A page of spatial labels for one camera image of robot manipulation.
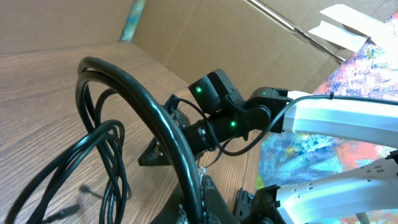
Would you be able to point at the white paper sheets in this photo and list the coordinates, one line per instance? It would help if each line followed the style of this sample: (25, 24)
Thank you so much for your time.
(356, 28)

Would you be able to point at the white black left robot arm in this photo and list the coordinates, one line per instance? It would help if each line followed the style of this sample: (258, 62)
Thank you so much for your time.
(197, 200)

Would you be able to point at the colourful patterned cloth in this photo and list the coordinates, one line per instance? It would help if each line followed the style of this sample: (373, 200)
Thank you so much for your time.
(336, 161)

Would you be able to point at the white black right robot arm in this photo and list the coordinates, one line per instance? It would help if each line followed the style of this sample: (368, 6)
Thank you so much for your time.
(226, 115)

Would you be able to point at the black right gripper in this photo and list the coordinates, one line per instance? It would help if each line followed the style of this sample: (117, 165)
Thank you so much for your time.
(169, 145)

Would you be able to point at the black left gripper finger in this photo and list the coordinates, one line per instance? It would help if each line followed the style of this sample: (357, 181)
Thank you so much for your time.
(216, 209)

